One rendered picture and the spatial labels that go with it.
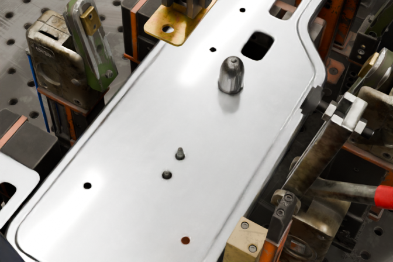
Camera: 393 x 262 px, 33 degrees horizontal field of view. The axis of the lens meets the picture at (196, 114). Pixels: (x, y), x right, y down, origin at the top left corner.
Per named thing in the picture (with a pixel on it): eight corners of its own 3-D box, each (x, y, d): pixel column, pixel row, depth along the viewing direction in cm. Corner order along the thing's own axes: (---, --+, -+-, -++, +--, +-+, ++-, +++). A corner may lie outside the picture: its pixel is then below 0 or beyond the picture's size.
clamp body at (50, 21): (76, 134, 115) (47, -10, 87) (133, 165, 112) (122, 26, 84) (44, 173, 111) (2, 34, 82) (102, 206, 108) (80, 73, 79)
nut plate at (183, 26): (190, -28, 60) (190, -38, 59) (227, -12, 59) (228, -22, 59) (141, 30, 56) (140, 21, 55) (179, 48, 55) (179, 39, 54)
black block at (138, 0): (136, 93, 121) (129, -27, 97) (187, 119, 118) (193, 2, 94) (111, 124, 117) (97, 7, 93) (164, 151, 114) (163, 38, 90)
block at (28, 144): (40, 196, 108) (6, 94, 85) (96, 229, 105) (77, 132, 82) (2, 244, 103) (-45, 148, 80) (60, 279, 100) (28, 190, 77)
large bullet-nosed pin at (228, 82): (224, 78, 87) (228, 45, 82) (245, 88, 87) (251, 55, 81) (213, 94, 86) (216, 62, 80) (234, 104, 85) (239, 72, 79)
